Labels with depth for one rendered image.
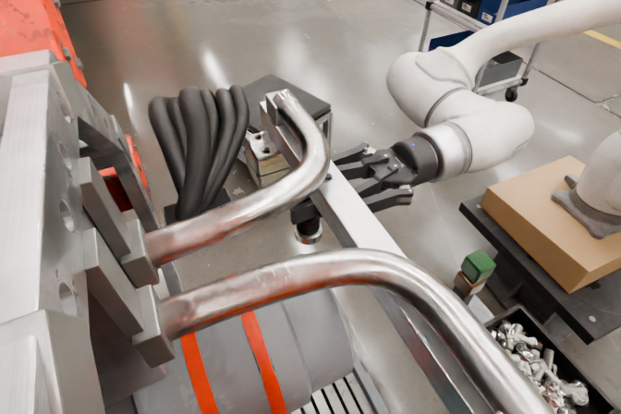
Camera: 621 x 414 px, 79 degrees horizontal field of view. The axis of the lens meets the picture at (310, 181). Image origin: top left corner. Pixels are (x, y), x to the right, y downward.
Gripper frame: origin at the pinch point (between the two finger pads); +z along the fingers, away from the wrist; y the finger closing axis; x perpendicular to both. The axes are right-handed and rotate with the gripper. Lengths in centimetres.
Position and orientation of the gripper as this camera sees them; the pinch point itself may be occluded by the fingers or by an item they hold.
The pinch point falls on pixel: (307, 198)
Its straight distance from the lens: 54.0
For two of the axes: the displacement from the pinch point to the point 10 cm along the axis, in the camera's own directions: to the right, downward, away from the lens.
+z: -9.0, 3.0, -3.1
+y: -4.3, -6.3, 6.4
